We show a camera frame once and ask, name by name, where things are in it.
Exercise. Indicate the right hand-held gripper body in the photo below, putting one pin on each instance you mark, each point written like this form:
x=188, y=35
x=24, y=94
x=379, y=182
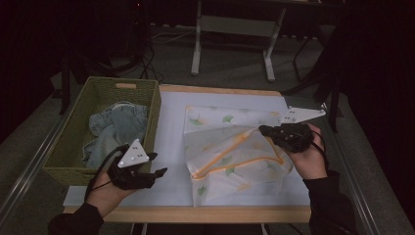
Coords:
x=293, y=138

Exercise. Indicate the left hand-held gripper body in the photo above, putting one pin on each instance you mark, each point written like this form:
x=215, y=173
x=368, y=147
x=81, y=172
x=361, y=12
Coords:
x=133, y=156

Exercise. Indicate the light blue denim garment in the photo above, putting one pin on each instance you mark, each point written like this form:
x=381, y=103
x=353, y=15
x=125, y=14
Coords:
x=114, y=127

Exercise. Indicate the leaf print mesh laundry bag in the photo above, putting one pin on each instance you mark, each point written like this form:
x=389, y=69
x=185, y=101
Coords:
x=221, y=150

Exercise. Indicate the green woven basket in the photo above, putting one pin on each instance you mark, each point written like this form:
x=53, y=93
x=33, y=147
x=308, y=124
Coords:
x=70, y=137

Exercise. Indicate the person's right hand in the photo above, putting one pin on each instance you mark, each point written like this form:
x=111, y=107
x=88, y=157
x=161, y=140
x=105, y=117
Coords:
x=310, y=160

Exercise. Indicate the person's left hand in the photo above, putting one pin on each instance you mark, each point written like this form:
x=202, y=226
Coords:
x=104, y=196

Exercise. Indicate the wooden table with white mat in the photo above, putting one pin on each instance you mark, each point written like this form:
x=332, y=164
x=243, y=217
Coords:
x=173, y=130

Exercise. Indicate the dark metal stand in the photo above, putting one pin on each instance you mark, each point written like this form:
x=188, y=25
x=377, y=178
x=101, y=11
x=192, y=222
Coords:
x=65, y=88

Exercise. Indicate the dark chair frame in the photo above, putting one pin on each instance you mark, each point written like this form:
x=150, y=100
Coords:
x=332, y=91

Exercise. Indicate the grey metal floor rail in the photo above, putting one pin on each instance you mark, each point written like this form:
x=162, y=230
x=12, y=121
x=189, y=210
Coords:
x=29, y=169
x=355, y=182

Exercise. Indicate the white metal desk frame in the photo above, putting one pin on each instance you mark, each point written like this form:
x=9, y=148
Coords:
x=235, y=25

